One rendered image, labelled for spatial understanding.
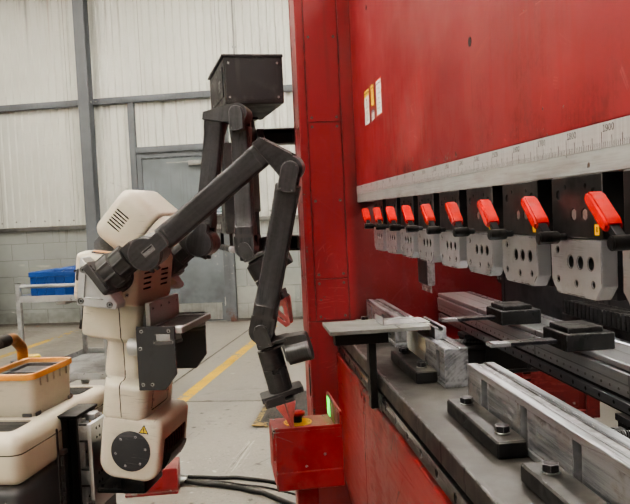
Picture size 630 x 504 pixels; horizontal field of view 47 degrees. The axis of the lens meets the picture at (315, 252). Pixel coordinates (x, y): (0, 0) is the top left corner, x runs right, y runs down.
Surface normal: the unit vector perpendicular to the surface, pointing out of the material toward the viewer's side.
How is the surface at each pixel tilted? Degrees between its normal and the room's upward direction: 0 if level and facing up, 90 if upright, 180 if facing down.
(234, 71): 90
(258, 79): 90
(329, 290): 90
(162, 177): 90
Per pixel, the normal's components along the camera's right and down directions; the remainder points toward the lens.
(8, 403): -0.14, 0.10
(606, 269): 0.11, 0.05
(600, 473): -0.99, 0.05
